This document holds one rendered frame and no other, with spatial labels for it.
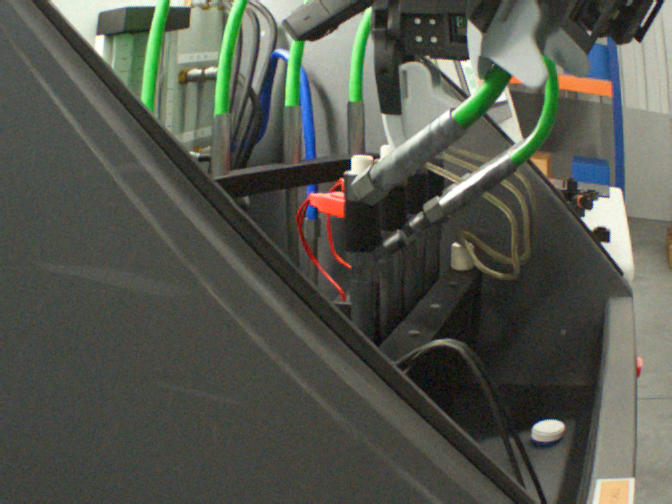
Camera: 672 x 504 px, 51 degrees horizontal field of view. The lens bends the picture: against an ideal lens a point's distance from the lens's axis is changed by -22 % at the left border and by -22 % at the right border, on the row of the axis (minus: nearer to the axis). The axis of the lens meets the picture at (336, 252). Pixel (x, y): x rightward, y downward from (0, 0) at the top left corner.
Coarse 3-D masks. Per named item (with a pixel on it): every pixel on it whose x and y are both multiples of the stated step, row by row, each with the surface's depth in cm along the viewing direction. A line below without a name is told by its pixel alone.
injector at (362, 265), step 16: (352, 176) 66; (352, 192) 67; (352, 208) 67; (368, 208) 67; (352, 224) 67; (368, 224) 67; (352, 240) 68; (368, 240) 67; (384, 240) 68; (400, 240) 67; (352, 256) 68; (368, 256) 68; (384, 256) 68; (352, 272) 69; (368, 272) 68; (352, 288) 69; (368, 288) 69; (352, 304) 69; (368, 304) 69; (352, 320) 70; (368, 320) 69; (368, 336) 70
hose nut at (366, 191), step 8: (368, 168) 57; (360, 176) 57; (368, 176) 56; (352, 184) 57; (360, 184) 57; (368, 184) 56; (360, 192) 57; (368, 192) 56; (376, 192) 56; (384, 192) 56; (360, 200) 57; (368, 200) 57; (376, 200) 57
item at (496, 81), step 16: (160, 0) 68; (160, 16) 69; (160, 32) 70; (160, 48) 71; (496, 64) 48; (144, 80) 71; (496, 80) 48; (144, 96) 72; (480, 96) 49; (496, 96) 49; (464, 112) 50; (480, 112) 50
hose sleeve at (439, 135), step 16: (448, 112) 51; (432, 128) 52; (448, 128) 51; (464, 128) 51; (416, 144) 53; (432, 144) 52; (448, 144) 52; (384, 160) 55; (400, 160) 54; (416, 160) 54; (384, 176) 55; (400, 176) 55
